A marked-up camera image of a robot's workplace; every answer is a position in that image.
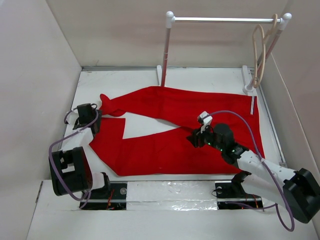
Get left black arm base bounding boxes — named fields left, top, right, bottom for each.
left=79, top=181, right=128, bottom=211

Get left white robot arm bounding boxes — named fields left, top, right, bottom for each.
left=48, top=103, right=112, bottom=201

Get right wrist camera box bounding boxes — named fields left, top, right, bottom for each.
left=197, top=111, right=213, bottom=134

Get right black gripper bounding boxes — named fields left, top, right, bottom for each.
left=185, top=123, right=224, bottom=152

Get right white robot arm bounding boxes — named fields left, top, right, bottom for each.
left=187, top=123, right=320, bottom=224

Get red trousers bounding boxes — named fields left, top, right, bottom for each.
left=90, top=86, right=263, bottom=177

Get white clothes rack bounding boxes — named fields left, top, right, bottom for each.
left=157, top=11, right=292, bottom=96

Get wooden clothes hanger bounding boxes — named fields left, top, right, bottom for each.
left=252, top=13, right=279, bottom=88

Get silver tape strip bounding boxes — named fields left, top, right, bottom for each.
left=126, top=180, right=218, bottom=212

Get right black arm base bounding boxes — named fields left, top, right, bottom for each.
left=211, top=171, right=263, bottom=210

